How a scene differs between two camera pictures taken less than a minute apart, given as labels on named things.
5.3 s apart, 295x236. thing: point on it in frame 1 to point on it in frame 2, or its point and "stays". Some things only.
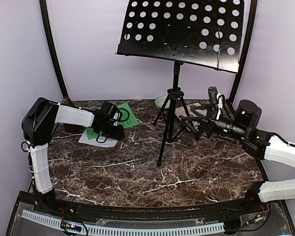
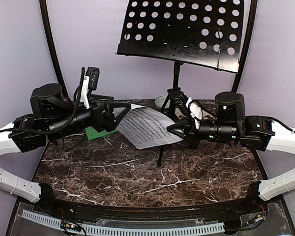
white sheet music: (108, 142) to (147, 128)
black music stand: (204, 33) stays
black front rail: (229, 210) stays
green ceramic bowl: (160, 100) stays
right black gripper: (205, 124) to (190, 134)
